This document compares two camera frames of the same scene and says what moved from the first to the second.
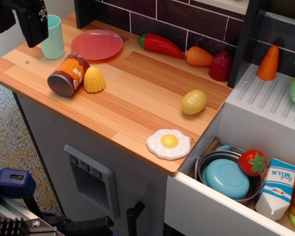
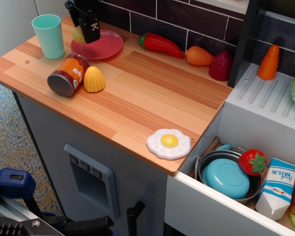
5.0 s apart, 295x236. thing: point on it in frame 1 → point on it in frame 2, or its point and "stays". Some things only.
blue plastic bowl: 225,178 stays
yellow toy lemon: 193,102 → 77,35
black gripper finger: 2,16 → 74,12
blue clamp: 12,184 stays
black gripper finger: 33,17 → 89,23
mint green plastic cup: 52,47 stays
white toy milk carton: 274,198 stays
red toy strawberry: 252,162 stays
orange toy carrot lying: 198,56 stays
